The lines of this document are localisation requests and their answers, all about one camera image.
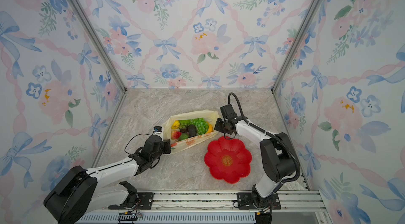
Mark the green ribbed fruit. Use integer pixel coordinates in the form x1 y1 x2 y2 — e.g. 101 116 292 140
178 133 189 141

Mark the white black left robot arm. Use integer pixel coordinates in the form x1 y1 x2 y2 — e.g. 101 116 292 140
43 134 171 224

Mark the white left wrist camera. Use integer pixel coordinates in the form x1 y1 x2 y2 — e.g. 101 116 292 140
153 126 163 140

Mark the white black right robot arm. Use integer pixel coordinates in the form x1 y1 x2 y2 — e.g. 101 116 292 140
215 104 301 204

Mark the green grape bunch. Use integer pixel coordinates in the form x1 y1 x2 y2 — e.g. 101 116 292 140
179 118 208 135

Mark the dark avocado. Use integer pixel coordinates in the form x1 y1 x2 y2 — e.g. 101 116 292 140
188 124 197 137

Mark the yellow printed plastic bag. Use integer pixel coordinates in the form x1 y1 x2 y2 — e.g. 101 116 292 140
162 110 219 153

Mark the thin black left cable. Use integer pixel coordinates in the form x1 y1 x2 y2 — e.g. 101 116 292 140
124 133 154 155

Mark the red flower-shaped plate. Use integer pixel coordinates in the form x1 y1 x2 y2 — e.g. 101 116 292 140
204 136 252 184

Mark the aluminium corner post right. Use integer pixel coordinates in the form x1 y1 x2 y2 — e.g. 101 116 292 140
271 0 322 95

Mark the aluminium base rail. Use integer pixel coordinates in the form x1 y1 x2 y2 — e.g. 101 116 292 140
77 190 332 224

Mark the red strawberry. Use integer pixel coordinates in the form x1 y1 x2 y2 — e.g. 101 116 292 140
171 131 182 140

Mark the aluminium corner post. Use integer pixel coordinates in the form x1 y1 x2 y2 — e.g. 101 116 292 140
271 0 322 95
68 0 127 93

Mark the yellow bell pepper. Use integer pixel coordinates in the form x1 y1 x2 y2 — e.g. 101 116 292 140
171 121 180 130

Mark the aluminium corner post left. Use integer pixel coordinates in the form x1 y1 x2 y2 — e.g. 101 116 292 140
68 0 127 93

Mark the yellow banana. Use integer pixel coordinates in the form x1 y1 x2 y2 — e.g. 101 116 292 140
206 124 213 133

